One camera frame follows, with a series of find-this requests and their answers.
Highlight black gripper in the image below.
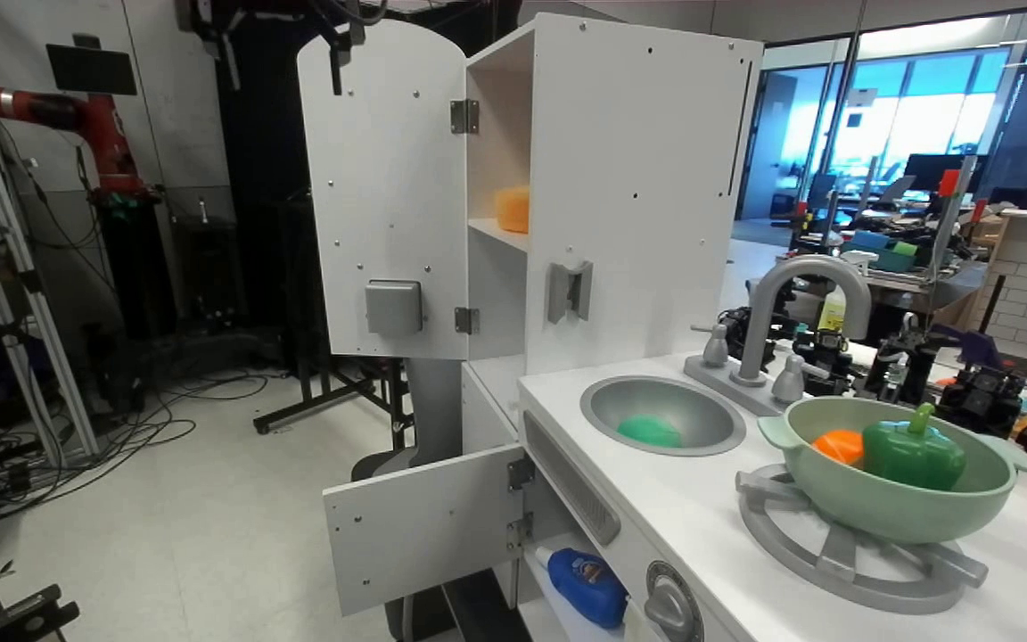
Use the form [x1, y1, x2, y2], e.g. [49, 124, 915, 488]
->
[292, 0, 396, 48]

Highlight white arched cabinet door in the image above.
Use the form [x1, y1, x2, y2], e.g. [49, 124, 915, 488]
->
[292, 15, 473, 363]

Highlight orange plush toy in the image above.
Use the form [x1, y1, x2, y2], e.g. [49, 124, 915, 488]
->
[493, 181, 530, 237]

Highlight white small cabinet door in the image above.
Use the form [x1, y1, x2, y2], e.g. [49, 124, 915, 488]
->
[317, 437, 538, 616]

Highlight small black screen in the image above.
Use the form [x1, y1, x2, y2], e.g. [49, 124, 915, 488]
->
[45, 41, 138, 99]

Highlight white toy kitchen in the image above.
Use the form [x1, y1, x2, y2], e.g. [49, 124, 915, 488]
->
[398, 10, 1027, 642]

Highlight black stand base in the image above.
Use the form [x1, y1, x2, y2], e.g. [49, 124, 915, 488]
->
[253, 358, 417, 437]

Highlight grey sink basin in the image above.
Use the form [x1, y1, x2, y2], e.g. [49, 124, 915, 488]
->
[578, 370, 753, 458]

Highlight grey toy faucet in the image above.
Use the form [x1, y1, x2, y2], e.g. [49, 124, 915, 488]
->
[685, 250, 876, 413]

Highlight yellow bottle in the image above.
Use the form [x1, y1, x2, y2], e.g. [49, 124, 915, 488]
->
[814, 285, 851, 339]

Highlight blue bottle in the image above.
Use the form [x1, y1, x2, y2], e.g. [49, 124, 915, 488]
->
[547, 544, 630, 631]

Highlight orange toy vegetable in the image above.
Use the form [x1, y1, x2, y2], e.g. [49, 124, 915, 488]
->
[808, 425, 870, 469]

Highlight grey stove knob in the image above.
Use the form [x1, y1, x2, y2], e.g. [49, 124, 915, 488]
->
[639, 561, 706, 642]

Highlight black tripod base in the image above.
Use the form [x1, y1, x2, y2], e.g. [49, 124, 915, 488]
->
[0, 455, 82, 642]

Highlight green toy bell pepper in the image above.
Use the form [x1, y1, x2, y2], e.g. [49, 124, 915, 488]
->
[858, 400, 971, 492]

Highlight pale green toy pot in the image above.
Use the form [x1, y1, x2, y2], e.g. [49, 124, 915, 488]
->
[757, 393, 1027, 550]

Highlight grey burner grate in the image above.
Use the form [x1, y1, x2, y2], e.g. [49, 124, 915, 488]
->
[730, 458, 991, 616]

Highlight aluminium ladder frame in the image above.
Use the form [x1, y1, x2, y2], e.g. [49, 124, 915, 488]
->
[0, 10, 107, 468]

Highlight black floor cables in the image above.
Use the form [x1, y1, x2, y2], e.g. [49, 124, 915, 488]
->
[0, 366, 292, 528]

